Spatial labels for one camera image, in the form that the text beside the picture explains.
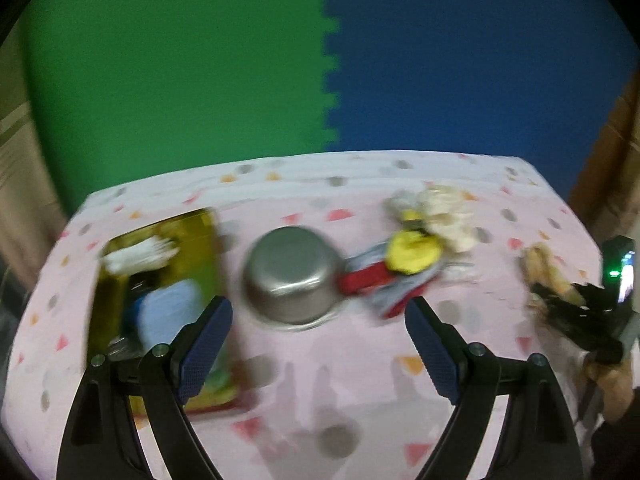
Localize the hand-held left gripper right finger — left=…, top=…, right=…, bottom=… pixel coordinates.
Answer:
left=405, top=296, right=585, bottom=480

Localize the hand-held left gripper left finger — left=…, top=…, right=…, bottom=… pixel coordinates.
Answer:
left=56, top=296, right=234, bottom=480

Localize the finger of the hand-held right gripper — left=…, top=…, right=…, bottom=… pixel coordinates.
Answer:
left=530, top=282, right=626, bottom=358

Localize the light blue towel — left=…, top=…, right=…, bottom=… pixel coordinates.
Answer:
left=135, top=280, right=211, bottom=356

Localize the orange patterned cloth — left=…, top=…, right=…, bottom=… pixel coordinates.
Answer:
left=522, top=242, right=586, bottom=311

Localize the yellow sock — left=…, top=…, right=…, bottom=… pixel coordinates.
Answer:
left=386, top=230, right=445, bottom=276

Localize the red tin box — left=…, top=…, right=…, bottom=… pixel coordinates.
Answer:
left=86, top=208, right=251, bottom=418

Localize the white sock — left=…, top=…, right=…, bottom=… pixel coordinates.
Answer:
left=102, top=237, right=182, bottom=276

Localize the person's right hand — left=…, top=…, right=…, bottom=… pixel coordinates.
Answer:
left=587, top=355, right=640, bottom=423

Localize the red and grey sock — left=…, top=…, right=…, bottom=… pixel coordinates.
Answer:
left=339, top=242, right=476, bottom=320

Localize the brown wooden furniture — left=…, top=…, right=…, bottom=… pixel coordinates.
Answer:
left=567, top=67, right=640, bottom=246

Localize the steel bowl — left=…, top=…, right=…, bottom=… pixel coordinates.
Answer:
left=241, top=226, right=347, bottom=332

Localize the pink patterned tablecloth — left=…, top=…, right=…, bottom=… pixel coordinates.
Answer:
left=2, top=150, right=608, bottom=480

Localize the beige printed curtain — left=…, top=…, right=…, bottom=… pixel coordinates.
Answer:
left=0, top=25, right=68, bottom=271

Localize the blue foam mat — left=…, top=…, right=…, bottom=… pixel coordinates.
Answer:
left=320, top=0, right=640, bottom=206

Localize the green foam mat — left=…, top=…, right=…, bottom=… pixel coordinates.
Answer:
left=20, top=0, right=341, bottom=211

